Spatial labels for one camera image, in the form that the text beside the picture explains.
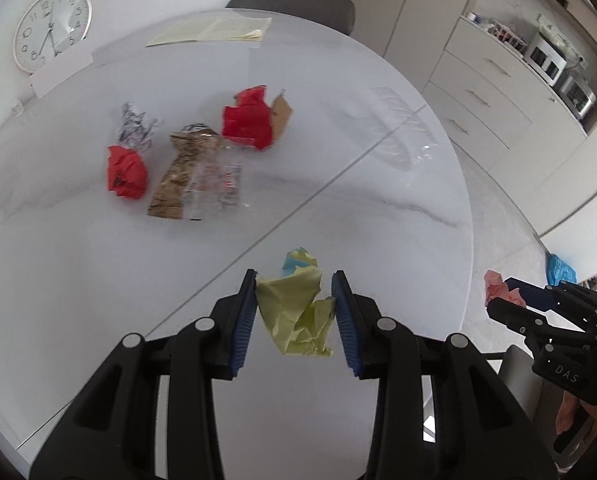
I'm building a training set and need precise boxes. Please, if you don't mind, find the pink paper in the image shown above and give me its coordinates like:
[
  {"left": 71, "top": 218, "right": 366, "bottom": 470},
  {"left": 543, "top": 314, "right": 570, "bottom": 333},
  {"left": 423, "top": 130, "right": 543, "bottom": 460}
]
[{"left": 484, "top": 270, "right": 527, "bottom": 308}]

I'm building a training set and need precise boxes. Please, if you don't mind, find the yellow green paper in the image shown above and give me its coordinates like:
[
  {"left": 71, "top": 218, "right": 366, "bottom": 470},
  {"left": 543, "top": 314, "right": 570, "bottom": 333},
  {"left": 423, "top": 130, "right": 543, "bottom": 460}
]
[{"left": 255, "top": 248, "right": 335, "bottom": 358}]

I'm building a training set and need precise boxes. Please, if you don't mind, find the person right hand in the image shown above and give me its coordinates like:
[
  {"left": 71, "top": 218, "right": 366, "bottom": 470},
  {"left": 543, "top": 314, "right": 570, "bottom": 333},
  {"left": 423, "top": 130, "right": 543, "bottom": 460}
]
[{"left": 556, "top": 391, "right": 597, "bottom": 436}]

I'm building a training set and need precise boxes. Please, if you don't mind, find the blue plastic bag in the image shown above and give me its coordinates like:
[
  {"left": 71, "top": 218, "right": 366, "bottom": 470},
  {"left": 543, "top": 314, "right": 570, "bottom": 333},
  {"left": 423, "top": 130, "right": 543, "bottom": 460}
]
[{"left": 546, "top": 254, "right": 577, "bottom": 287}]

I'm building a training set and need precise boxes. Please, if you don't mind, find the clear brown snack wrapper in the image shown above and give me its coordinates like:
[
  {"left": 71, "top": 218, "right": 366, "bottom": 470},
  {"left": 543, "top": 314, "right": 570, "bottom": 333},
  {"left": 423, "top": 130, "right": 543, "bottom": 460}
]
[{"left": 148, "top": 130, "right": 243, "bottom": 221}]

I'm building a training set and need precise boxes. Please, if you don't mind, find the red crumpled paper ball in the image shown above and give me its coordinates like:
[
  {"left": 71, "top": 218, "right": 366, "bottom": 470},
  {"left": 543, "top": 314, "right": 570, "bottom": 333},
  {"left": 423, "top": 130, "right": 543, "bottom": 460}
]
[{"left": 106, "top": 145, "right": 148, "bottom": 200}]

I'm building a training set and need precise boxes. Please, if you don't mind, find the black white brown packet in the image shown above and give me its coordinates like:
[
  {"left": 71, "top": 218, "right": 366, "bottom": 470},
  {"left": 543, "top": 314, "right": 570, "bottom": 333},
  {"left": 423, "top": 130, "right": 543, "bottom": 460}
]
[{"left": 180, "top": 122, "right": 218, "bottom": 136}]

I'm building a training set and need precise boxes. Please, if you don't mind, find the red brown torn cardboard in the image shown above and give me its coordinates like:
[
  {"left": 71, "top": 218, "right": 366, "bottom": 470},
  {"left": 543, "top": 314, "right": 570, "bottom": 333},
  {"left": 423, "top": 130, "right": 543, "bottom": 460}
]
[{"left": 221, "top": 86, "right": 293, "bottom": 151}]

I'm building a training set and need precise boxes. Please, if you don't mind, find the white drawer cabinet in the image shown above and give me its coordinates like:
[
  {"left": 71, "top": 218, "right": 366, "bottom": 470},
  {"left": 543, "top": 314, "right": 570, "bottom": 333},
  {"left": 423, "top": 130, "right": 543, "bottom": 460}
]
[{"left": 422, "top": 15, "right": 555, "bottom": 176}]

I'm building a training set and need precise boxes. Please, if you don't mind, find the clear plastic bottle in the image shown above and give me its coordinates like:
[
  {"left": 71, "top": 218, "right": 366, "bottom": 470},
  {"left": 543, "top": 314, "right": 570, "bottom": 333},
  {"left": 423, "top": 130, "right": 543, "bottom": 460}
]
[{"left": 342, "top": 87, "right": 439, "bottom": 172}]

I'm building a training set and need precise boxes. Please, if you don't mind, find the silver toaster oven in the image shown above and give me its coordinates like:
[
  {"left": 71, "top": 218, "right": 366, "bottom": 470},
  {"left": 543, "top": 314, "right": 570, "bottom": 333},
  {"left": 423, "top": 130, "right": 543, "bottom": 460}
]
[{"left": 556, "top": 70, "right": 597, "bottom": 120}]

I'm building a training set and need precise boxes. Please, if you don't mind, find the black white crumpled paper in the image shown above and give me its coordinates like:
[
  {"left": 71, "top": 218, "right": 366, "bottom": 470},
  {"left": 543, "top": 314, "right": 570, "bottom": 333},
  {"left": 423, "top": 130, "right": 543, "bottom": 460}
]
[{"left": 117, "top": 102, "right": 160, "bottom": 154}]

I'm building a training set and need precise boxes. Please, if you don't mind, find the white microwave oven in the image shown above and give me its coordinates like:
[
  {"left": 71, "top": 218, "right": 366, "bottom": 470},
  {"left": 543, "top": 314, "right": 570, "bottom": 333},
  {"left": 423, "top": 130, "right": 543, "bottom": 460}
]
[{"left": 523, "top": 30, "right": 567, "bottom": 87}]

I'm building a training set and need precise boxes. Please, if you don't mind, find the cream paper booklet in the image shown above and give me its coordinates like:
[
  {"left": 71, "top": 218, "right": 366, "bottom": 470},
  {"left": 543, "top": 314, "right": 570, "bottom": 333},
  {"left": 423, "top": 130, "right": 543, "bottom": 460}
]
[{"left": 146, "top": 15, "right": 272, "bottom": 47}]

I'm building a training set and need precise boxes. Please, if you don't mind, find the dark grey chair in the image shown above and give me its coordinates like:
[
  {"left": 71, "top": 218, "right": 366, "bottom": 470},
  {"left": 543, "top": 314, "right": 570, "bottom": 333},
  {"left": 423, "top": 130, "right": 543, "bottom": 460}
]
[{"left": 227, "top": 0, "right": 356, "bottom": 36}]

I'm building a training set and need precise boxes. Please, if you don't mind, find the white card on wall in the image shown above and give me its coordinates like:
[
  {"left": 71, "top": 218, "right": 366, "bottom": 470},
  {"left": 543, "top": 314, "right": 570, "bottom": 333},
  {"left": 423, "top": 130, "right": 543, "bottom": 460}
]
[{"left": 29, "top": 42, "right": 93, "bottom": 99}]

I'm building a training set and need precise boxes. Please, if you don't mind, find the white round wall clock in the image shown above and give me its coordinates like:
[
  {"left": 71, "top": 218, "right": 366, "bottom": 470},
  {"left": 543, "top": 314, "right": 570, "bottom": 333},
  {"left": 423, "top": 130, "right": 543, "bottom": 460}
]
[{"left": 13, "top": 0, "right": 92, "bottom": 74}]

